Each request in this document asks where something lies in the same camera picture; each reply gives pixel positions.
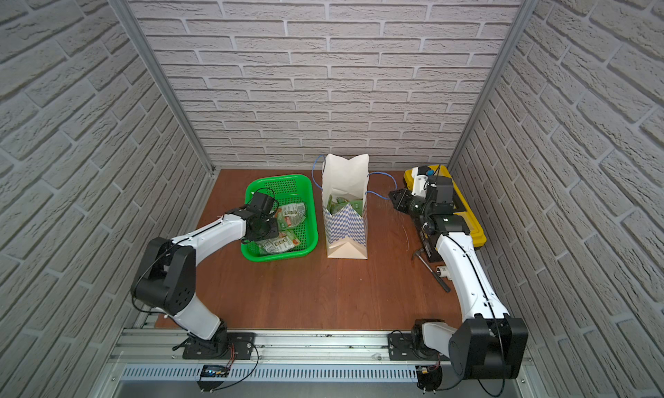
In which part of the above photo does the green packet with ham picture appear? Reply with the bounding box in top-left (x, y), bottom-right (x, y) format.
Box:
top-left (257, 230), bottom-right (301, 254)

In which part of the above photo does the green plastic basket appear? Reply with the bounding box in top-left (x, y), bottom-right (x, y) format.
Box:
top-left (241, 174), bottom-right (319, 262)

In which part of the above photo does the white blue checkered paper bag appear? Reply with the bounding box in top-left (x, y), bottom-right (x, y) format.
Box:
top-left (311, 154), bottom-right (394, 260)

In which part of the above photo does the green soup packet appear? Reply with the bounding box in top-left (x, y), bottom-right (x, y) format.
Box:
top-left (327, 196), bottom-right (364, 216)

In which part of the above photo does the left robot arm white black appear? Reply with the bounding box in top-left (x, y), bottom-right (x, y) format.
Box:
top-left (130, 188), bottom-right (278, 345)

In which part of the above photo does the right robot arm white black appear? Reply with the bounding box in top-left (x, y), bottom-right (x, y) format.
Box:
top-left (389, 166), bottom-right (528, 380)

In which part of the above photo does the green packet red label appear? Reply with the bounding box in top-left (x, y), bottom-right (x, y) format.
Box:
top-left (276, 203), bottom-right (306, 230)

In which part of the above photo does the yellow black toolbox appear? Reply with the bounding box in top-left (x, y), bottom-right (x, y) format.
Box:
top-left (403, 165), bottom-right (487, 263)

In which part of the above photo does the white pvc pipe fitting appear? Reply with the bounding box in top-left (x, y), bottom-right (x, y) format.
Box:
top-left (437, 266), bottom-right (452, 280)

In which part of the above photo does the left controller board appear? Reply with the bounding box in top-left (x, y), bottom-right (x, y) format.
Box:
top-left (197, 364), bottom-right (231, 392)

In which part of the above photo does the controller board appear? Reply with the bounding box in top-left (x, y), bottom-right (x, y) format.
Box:
top-left (197, 364), bottom-right (231, 392)
top-left (416, 366), bottom-right (443, 394)

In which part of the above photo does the right controller board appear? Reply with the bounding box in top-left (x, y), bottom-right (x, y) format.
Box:
top-left (416, 366), bottom-right (443, 394)

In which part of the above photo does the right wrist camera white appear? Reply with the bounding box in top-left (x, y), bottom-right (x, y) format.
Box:
top-left (408, 166), bottom-right (440, 198)

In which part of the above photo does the small hammer black handle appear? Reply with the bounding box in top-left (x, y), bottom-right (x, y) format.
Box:
top-left (413, 249), bottom-right (451, 293)

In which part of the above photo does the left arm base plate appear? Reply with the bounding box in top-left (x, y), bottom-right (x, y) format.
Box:
top-left (181, 331), bottom-right (256, 360)

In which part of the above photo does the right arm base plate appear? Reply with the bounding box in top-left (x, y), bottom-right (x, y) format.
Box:
top-left (387, 330), bottom-right (449, 363)

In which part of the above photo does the aluminium front rail frame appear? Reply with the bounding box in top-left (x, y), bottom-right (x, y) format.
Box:
top-left (89, 329), bottom-right (547, 397)

